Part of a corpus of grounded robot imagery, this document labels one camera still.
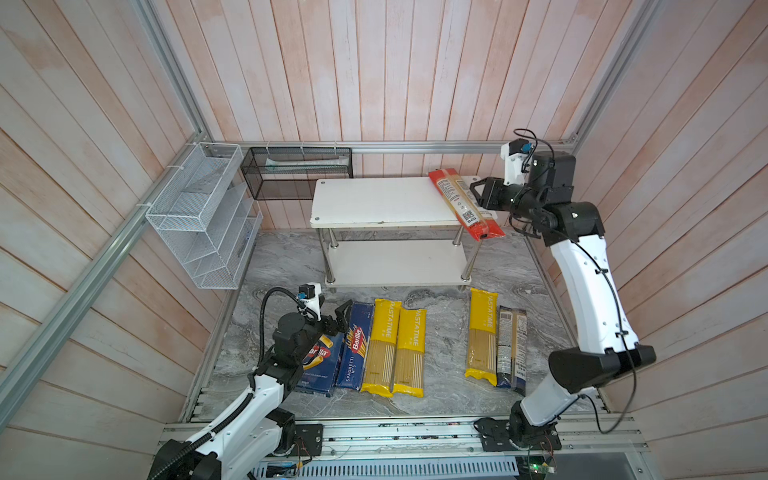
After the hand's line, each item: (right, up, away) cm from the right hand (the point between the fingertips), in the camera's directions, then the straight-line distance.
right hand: (475, 185), depth 69 cm
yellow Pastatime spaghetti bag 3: (+7, -47, +16) cm, 50 cm away
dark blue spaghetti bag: (+18, -41, +21) cm, 49 cm away
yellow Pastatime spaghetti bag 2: (-14, -48, +14) cm, 52 cm away
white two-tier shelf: (-16, -2, +11) cm, 19 cm away
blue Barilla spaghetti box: (-30, -44, +16) cm, 56 cm away
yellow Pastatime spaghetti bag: (-23, -48, +15) cm, 55 cm away
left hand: (-34, -30, +12) cm, 47 cm away
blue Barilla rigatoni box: (-39, -47, +10) cm, 62 cm away
